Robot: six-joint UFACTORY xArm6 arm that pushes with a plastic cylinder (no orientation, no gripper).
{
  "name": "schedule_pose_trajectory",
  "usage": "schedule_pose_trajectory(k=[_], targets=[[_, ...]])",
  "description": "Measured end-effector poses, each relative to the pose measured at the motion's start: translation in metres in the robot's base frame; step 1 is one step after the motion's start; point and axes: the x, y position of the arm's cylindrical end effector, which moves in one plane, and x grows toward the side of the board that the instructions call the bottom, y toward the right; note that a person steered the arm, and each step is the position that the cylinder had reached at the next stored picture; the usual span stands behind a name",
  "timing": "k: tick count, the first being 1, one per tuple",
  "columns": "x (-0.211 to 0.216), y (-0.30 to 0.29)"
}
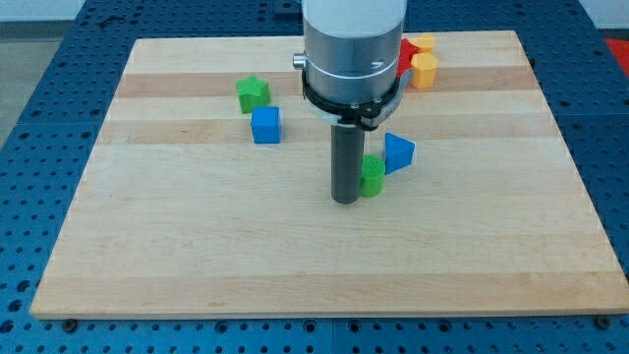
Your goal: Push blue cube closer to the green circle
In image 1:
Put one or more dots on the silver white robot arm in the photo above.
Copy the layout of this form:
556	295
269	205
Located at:
350	61

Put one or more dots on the light wooden board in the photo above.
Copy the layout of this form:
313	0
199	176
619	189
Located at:
179	214

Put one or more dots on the blue cube block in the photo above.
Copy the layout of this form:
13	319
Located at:
266	125

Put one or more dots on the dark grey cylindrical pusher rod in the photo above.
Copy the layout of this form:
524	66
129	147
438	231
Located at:
347	148

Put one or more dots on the green star block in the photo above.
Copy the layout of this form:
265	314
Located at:
252	92

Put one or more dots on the green cylinder block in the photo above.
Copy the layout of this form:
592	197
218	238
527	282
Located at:
372	176

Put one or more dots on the yellow block rear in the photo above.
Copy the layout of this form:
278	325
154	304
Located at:
425	42

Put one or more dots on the red star block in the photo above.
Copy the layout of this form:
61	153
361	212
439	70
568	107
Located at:
406	53

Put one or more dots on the yellow hexagon block front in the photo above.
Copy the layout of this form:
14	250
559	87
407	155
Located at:
424	66

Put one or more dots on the blue triangular prism block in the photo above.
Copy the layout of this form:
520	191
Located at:
398	152

